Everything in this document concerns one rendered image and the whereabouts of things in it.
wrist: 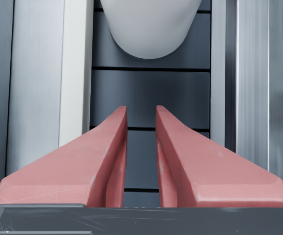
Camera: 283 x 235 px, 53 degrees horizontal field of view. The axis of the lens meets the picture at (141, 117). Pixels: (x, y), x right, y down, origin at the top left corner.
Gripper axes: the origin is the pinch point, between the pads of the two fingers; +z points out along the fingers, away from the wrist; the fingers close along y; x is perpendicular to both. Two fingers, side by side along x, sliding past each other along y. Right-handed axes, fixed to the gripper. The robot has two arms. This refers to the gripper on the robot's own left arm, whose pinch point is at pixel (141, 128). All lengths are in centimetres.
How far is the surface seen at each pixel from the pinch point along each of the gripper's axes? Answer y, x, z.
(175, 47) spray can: -2.1, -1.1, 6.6
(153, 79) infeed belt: -0.8, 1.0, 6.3
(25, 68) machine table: 9.6, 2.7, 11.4
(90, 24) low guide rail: 2.9, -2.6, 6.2
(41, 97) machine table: 8.2, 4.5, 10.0
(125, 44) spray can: 0.9, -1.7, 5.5
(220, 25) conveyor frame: -5.1, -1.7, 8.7
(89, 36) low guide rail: 2.9, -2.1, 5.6
